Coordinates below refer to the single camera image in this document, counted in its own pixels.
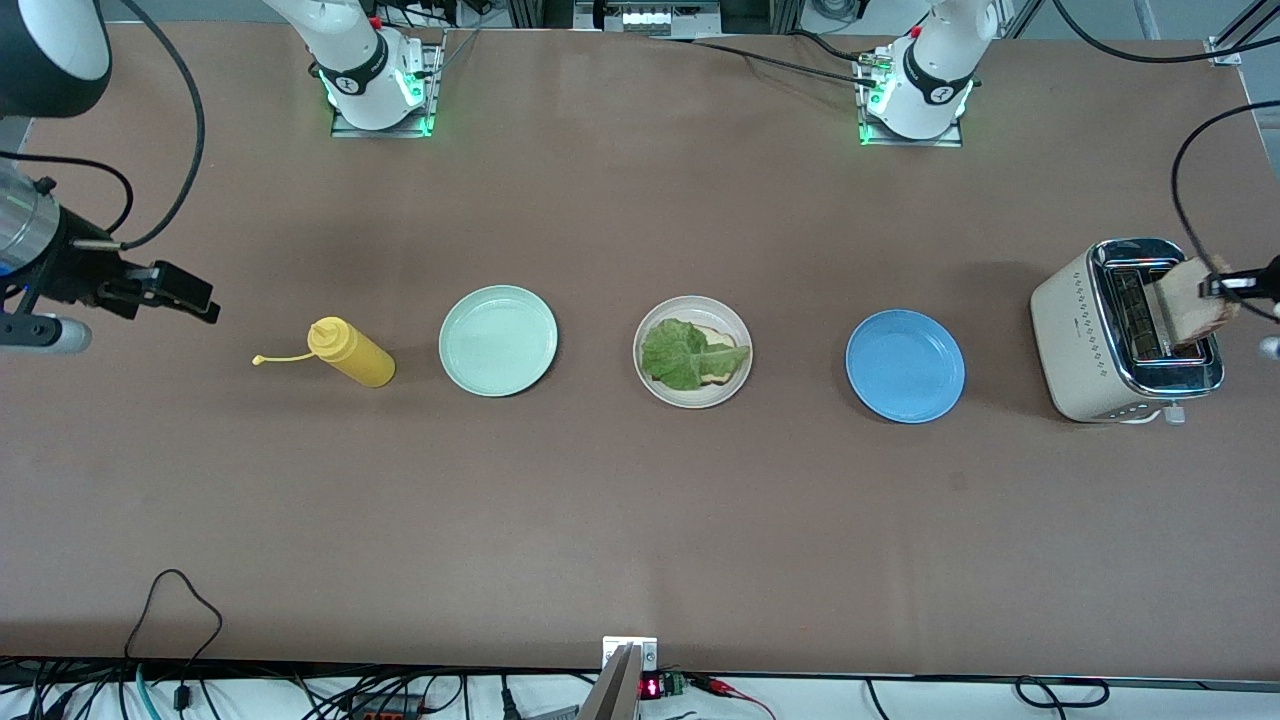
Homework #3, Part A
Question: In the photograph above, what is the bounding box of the toasted bread slice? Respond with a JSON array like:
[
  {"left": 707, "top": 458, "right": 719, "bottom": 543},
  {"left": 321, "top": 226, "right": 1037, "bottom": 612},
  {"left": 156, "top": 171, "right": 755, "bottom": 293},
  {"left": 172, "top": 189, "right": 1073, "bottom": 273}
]
[
  {"left": 1143, "top": 255, "right": 1243, "bottom": 353},
  {"left": 655, "top": 322, "right": 746, "bottom": 386}
]

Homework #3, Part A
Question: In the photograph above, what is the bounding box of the yellow mustard squeeze bottle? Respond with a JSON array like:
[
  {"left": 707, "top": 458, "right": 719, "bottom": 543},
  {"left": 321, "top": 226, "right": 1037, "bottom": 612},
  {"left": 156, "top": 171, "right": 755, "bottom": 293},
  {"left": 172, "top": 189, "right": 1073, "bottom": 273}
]
[{"left": 252, "top": 317, "right": 398, "bottom": 389}]

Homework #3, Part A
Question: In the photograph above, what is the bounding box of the green lettuce leaf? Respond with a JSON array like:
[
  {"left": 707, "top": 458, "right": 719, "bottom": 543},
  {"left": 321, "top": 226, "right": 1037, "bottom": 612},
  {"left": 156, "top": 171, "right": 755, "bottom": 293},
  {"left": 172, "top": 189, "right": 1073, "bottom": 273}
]
[{"left": 640, "top": 318, "right": 751, "bottom": 393}]

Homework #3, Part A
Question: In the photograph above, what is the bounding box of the pale green plate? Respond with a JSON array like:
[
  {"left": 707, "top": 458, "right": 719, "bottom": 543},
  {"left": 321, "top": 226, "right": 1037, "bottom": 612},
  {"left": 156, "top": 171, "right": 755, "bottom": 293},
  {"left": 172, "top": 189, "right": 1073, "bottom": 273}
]
[{"left": 438, "top": 285, "right": 559, "bottom": 398}]

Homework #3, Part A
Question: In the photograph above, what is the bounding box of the blue plate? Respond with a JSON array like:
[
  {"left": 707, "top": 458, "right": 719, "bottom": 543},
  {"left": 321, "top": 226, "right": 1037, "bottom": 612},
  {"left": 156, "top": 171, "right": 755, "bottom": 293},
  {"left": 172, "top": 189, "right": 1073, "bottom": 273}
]
[{"left": 845, "top": 308, "right": 967, "bottom": 425}]

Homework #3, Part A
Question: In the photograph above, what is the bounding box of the beige plate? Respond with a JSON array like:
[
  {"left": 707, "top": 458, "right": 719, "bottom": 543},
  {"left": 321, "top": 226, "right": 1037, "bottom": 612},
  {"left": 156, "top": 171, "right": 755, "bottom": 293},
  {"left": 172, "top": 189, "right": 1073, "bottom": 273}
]
[{"left": 634, "top": 294, "right": 756, "bottom": 409}]

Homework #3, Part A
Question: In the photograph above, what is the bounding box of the beige chrome toaster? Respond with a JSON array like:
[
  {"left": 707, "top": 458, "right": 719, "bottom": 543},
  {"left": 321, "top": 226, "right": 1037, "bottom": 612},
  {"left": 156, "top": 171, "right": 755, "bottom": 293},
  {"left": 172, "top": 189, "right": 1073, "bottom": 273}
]
[{"left": 1030, "top": 237, "right": 1226, "bottom": 426}]

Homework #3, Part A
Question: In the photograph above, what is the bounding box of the white power strip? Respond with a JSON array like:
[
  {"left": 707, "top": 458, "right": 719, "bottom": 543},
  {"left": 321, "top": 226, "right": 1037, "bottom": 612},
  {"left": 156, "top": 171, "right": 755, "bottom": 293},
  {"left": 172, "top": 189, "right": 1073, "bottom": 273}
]
[{"left": 575, "top": 0, "right": 721, "bottom": 36}]

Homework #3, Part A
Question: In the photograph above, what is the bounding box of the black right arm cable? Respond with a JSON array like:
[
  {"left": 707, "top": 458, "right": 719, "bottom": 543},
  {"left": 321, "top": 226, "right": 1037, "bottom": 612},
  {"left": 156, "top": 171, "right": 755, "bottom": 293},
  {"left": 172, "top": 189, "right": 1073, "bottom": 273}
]
[{"left": 0, "top": 0, "right": 208, "bottom": 251}]

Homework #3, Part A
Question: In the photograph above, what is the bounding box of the aluminium frame profile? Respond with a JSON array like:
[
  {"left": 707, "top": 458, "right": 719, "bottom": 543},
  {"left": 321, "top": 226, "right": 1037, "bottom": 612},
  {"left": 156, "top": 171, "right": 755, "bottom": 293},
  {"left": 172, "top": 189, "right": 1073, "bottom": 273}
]
[{"left": 1205, "top": 0, "right": 1280, "bottom": 67}]

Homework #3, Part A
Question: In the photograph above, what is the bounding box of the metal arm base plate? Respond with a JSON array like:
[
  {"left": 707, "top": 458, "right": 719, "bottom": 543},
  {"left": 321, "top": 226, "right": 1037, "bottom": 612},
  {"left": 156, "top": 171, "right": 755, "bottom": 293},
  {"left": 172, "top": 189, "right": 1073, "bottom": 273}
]
[
  {"left": 330, "top": 28, "right": 446, "bottom": 139},
  {"left": 855, "top": 50, "right": 966, "bottom": 149}
]

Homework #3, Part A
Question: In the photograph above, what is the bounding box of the thin black looped cable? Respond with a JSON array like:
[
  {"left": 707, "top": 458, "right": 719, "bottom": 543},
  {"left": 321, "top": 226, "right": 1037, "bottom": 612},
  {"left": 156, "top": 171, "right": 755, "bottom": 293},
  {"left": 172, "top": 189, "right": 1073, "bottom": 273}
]
[{"left": 124, "top": 569, "right": 223, "bottom": 713}]

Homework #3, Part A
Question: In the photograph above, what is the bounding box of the black coiled cable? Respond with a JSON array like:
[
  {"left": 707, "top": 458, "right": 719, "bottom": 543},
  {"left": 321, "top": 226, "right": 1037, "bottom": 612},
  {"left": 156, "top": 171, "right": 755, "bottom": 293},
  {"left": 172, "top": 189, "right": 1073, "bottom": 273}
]
[{"left": 1015, "top": 676, "right": 1111, "bottom": 709}]

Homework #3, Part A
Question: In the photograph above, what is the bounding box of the black cable across table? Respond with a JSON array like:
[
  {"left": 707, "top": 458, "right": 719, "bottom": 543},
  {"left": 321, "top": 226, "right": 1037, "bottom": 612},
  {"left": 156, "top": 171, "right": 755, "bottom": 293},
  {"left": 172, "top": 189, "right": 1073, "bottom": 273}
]
[{"left": 648, "top": 30, "right": 886, "bottom": 89}]

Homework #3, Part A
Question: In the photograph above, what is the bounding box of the grey metal camera mount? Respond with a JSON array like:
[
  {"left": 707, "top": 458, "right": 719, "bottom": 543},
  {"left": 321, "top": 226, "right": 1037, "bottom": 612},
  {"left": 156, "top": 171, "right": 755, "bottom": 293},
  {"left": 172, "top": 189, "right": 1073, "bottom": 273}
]
[{"left": 578, "top": 636, "right": 659, "bottom": 720}]

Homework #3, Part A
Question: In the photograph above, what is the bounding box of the red clip wire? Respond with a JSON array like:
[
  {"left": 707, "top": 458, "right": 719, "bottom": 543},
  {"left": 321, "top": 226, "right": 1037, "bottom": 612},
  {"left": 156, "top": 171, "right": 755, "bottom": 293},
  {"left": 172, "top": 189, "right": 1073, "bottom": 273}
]
[{"left": 690, "top": 674, "right": 776, "bottom": 720}]

